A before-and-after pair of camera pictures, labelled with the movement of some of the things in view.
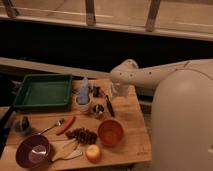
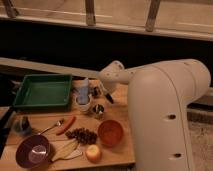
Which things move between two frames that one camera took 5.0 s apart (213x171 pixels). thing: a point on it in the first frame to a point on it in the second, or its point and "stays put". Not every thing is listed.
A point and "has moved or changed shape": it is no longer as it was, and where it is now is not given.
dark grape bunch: [82, 135] stays put
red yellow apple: [93, 153] stays put
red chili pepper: [67, 126] stays put
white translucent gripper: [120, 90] to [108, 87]
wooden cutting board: [100, 129] stays put
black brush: [109, 104] has moved or changed shape
